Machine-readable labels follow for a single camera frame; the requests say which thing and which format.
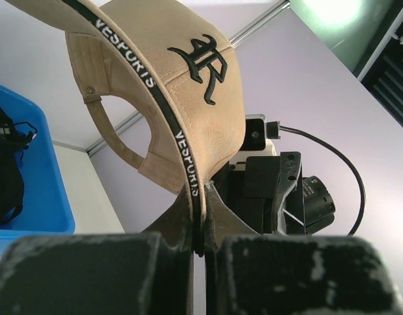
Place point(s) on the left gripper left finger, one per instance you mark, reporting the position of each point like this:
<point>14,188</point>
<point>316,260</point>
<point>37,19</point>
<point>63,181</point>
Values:
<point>172,288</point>

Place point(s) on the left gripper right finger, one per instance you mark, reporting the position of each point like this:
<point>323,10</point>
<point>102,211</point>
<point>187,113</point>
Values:
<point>221,227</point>

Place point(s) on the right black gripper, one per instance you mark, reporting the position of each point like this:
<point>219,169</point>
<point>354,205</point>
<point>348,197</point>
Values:
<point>266,193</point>

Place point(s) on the beige baseball cap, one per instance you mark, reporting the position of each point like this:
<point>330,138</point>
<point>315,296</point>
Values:
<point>99,71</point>

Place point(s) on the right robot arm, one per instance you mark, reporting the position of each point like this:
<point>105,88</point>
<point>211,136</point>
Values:
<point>319,205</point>

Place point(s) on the blue plastic bin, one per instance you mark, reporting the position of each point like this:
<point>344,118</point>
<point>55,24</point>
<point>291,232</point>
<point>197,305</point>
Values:
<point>46,209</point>

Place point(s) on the black baseball cap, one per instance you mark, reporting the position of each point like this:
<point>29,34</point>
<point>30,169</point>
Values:
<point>14,138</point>

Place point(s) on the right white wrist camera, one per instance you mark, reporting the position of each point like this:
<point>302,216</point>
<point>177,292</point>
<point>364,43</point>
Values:
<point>259,136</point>

